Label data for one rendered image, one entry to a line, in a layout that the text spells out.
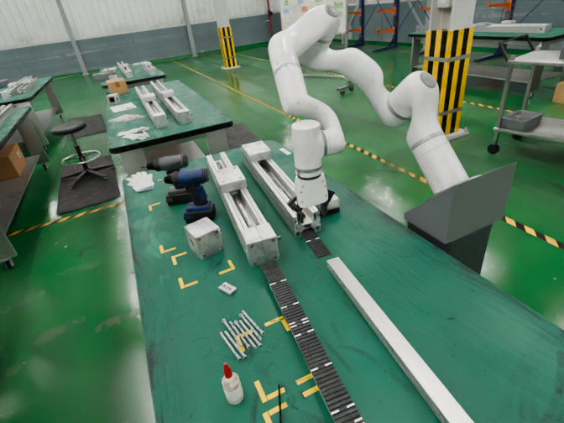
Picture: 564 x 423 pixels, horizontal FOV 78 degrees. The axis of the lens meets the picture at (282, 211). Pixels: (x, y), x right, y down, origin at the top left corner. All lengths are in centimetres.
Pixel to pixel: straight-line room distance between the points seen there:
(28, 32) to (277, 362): 1560
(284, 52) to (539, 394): 108
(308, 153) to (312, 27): 44
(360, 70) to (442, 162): 42
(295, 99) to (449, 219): 60
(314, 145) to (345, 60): 40
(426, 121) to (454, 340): 71
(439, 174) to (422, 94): 27
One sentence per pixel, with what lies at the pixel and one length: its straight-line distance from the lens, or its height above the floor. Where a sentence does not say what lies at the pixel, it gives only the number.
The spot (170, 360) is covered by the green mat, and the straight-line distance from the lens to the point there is 98.
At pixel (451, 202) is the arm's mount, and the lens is 117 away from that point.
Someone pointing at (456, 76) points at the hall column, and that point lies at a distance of 427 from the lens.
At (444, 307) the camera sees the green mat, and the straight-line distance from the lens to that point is 104.
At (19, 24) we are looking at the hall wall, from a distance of 1606.
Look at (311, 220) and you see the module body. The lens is 127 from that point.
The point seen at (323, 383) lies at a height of 81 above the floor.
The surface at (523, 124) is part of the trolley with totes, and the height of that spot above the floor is 33.
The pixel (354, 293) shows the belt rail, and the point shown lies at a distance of 100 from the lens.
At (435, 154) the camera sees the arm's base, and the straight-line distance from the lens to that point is 129.
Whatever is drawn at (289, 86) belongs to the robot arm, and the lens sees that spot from 112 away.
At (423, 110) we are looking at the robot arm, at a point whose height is 115.
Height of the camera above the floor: 151
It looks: 31 degrees down
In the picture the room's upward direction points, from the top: 7 degrees counter-clockwise
